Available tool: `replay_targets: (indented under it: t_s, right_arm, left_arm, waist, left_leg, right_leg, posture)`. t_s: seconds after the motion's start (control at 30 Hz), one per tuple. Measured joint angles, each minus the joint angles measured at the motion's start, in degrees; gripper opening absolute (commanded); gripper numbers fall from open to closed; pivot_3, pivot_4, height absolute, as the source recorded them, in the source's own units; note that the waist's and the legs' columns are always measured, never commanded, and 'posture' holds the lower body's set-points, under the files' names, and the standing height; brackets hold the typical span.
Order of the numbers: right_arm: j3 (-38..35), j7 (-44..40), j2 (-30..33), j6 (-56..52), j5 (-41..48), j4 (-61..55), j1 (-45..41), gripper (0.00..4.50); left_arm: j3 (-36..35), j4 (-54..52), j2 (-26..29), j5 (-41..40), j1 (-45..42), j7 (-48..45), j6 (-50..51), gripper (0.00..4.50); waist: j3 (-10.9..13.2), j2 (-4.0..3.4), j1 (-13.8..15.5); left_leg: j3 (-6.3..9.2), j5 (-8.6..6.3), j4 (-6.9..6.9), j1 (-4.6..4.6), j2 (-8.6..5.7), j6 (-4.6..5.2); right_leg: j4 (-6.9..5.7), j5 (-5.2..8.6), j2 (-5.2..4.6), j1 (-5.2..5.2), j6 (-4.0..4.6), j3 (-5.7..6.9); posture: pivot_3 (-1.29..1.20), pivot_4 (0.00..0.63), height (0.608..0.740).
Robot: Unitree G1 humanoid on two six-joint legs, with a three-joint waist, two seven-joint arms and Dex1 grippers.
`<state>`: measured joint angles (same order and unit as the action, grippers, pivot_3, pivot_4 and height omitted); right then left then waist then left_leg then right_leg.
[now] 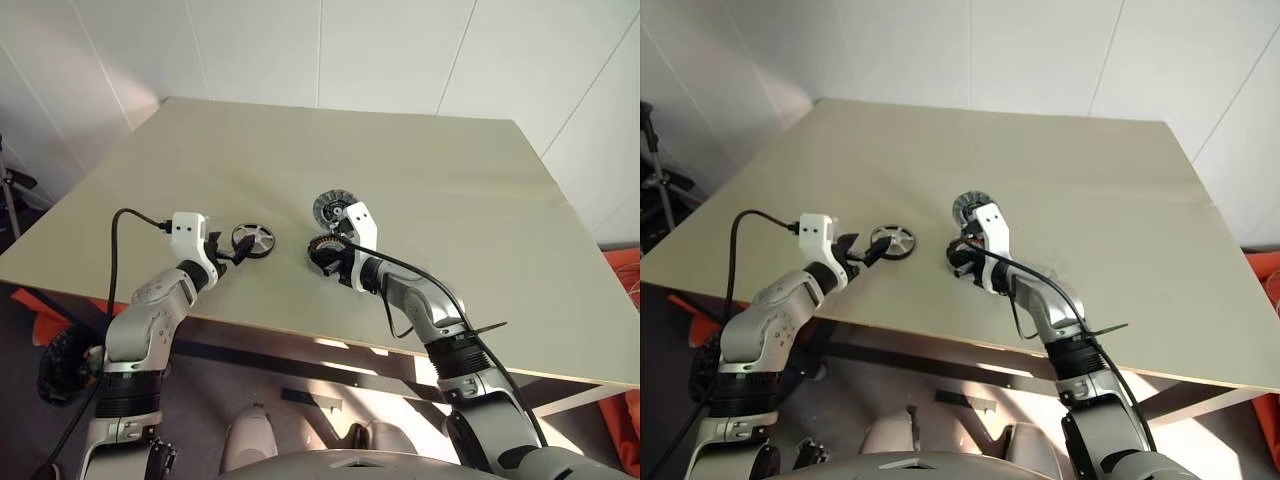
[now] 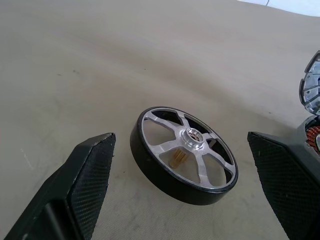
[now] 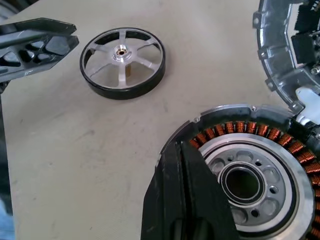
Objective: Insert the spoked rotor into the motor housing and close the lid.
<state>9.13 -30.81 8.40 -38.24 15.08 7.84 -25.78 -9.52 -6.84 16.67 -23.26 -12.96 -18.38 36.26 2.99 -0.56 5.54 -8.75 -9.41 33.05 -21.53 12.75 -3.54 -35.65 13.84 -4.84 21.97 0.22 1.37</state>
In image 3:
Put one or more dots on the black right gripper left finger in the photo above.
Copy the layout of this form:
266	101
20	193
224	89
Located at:
166	200

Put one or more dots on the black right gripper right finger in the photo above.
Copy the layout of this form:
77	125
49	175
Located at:
207	205

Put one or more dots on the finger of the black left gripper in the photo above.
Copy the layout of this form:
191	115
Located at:
42	26
58	51

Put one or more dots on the silver spoked rotor black rim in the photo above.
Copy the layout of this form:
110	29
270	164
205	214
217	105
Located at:
120	53

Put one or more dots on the round motor housing copper coils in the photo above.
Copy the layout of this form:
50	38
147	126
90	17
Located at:
298	197

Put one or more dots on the silver round motor lid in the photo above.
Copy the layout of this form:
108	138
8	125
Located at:
275	57

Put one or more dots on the white plastic hinge piece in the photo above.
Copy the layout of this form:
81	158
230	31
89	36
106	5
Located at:
306	100

